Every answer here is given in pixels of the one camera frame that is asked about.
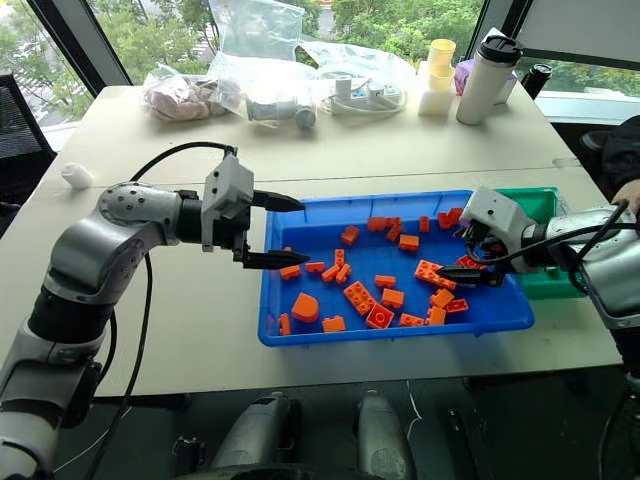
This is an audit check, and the black bottle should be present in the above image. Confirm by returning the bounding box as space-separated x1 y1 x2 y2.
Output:
519 62 554 102

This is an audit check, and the purple box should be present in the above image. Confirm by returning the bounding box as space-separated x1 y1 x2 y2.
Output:
452 58 476 97

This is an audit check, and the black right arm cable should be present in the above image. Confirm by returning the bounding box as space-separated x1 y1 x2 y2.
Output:
467 202 632 296

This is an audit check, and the cream plastic cup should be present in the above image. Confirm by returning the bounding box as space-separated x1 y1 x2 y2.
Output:
427 68 456 94

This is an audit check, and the black table leg bracket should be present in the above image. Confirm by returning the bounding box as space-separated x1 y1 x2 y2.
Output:
447 407 496 480

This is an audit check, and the plastic bag with pink contents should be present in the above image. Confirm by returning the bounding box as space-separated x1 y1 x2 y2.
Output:
141 63 247 124

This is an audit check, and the black chair armrest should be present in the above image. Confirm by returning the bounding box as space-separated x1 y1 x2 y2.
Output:
579 129 610 152

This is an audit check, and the small white cylinder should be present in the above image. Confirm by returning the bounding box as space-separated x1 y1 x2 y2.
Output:
60 162 97 190

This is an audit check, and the white power strip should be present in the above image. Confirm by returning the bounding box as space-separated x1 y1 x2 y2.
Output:
329 82 407 117

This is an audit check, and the orange half-round brick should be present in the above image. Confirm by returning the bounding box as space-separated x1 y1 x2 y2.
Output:
290 292 321 324

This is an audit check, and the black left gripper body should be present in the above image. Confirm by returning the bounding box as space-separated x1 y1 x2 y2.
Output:
211 191 257 265

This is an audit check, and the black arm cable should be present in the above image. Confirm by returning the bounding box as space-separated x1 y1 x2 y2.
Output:
467 202 632 296
82 141 239 480

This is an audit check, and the clear plastic bag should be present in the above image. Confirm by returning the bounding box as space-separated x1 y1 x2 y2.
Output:
294 39 419 119
206 0 321 132

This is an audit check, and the flat orange studded plate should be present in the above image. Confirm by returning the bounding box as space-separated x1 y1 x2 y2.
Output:
413 259 458 292

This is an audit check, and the white tumbler with black lid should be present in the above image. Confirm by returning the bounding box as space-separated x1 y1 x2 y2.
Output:
455 35 525 127

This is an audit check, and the long orange studded brick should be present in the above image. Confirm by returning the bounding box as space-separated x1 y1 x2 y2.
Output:
342 280 376 318

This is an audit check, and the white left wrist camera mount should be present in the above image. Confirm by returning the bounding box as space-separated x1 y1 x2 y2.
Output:
200 153 256 252

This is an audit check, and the red-orange square hollow brick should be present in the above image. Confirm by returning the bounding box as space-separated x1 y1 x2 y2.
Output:
365 302 397 331

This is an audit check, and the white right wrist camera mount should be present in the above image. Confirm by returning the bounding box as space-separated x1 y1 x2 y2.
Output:
458 186 540 275

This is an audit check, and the black mesh office chair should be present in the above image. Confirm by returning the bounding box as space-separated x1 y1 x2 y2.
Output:
0 71 58 236

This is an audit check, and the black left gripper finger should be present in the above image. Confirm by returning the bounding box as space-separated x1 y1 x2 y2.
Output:
251 189 307 214
244 249 312 272

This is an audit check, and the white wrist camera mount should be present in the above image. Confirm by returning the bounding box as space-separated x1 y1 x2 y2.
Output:
200 153 256 252
458 186 540 275

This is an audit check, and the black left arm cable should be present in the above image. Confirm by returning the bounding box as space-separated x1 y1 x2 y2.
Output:
82 141 239 480

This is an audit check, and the green plastic bin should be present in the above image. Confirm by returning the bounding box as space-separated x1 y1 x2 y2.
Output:
493 186 590 301

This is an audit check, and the bystander bare hand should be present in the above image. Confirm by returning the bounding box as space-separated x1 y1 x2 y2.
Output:
610 181 640 215

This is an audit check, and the yellow plastic cup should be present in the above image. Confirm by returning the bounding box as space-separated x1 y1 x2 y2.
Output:
429 38 458 75

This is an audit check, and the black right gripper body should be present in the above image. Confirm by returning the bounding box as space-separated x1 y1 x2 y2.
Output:
464 221 507 288

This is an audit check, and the grey rounded robot leg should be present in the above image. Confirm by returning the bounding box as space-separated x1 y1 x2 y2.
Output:
355 389 417 480
211 391 302 472

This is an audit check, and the grey cylinder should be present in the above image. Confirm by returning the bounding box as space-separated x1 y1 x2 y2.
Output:
293 102 318 132

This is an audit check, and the person in dark jacket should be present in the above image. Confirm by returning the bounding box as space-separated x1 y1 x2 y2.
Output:
599 114 640 194

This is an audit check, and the thin white cable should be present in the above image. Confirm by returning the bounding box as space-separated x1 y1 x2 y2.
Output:
403 380 425 454

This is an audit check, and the blue plastic bin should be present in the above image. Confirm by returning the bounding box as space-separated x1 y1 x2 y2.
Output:
257 189 537 349

